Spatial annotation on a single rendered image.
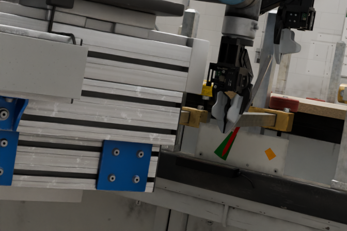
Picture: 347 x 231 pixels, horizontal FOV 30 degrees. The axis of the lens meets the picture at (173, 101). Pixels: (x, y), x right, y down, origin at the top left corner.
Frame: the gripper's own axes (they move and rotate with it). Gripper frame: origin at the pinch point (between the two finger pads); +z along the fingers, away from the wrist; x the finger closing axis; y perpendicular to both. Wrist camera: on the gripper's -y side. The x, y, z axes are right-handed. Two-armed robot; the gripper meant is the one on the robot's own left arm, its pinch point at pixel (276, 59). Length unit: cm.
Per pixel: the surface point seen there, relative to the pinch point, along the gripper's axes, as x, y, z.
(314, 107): 23.2, 6.4, 11.2
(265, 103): 6.3, -2.9, 12.2
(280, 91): 115, -32, 9
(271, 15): 6.2, -5.3, -11.6
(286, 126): 5.5, 4.1, 17.1
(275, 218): 8.9, 4.7, 42.4
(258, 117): -9.0, 0.9, 15.2
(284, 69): 115, -32, 0
